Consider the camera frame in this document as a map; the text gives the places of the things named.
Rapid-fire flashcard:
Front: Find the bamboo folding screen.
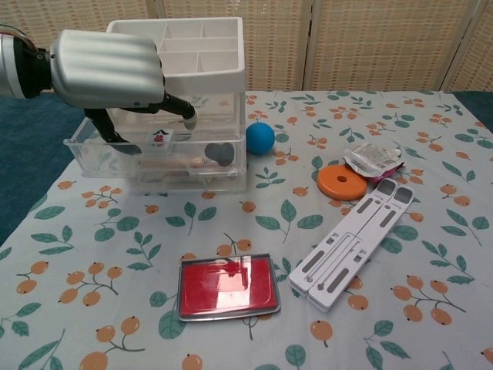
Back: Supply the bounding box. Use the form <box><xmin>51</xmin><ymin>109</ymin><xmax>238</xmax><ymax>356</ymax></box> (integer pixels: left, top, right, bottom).
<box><xmin>0</xmin><ymin>0</ymin><xmax>493</xmax><ymax>96</ymax></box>

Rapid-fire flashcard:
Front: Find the orange disc with hole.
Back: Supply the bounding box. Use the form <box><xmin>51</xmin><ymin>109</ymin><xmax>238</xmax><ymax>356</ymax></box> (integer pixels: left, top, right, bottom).
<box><xmin>317</xmin><ymin>165</ymin><xmax>367</xmax><ymax>200</ymax></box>

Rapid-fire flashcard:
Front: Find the white compartment drawer organizer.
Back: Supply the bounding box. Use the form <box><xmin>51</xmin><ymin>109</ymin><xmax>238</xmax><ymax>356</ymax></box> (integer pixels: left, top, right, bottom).
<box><xmin>106</xmin><ymin>17</ymin><xmax>247</xmax><ymax>196</ymax></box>

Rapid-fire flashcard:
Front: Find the blue ball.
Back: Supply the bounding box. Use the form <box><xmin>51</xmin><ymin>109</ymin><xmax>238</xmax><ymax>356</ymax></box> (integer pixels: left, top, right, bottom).
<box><xmin>245</xmin><ymin>122</ymin><xmax>277</xmax><ymax>156</ymax></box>

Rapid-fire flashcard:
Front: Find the silver foil pouch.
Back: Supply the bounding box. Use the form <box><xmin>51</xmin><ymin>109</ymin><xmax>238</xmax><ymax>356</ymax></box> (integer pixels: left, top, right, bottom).
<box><xmin>343</xmin><ymin>142</ymin><xmax>406</xmax><ymax>180</ymax></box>

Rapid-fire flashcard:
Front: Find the white tile with red flower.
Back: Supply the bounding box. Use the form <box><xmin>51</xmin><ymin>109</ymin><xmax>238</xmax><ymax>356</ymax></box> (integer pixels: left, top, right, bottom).
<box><xmin>151</xmin><ymin>129</ymin><xmax>173</xmax><ymax>149</ymax></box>

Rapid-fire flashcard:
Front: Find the red ink pad case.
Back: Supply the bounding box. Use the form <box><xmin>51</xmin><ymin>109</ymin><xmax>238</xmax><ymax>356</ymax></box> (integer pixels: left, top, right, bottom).
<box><xmin>177</xmin><ymin>253</ymin><xmax>282</xmax><ymax>323</ymax></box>

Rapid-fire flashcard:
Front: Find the white folding laptop stand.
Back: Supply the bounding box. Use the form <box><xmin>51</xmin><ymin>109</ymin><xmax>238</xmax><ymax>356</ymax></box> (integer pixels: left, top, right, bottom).
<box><xmin>287</xmin><ymin>179</ymin><xmax>421</xmax><ymax>314</ymax></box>

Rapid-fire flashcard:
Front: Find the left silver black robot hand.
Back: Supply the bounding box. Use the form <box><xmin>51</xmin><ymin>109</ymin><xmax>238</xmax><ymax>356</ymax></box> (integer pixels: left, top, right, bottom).
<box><xmin>48</xmin><ymin>29</ymin><xmax>198</xmax><ymax>155</ymax></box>

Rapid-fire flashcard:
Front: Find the dark grey rubber stopper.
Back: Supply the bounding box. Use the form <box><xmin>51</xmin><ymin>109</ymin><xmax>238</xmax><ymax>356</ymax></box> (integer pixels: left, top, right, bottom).
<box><xmin>204</xmin><ymin>141</ymin><xmax>236</xmax><ymax>167</ymax></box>

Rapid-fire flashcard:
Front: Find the floral leaf print tablecloth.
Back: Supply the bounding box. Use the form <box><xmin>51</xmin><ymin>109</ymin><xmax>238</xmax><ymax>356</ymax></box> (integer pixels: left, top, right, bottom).
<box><xmin>0</xmin><ymin>89</ymin><xmax>493</xmax><ymax>370</ymax></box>

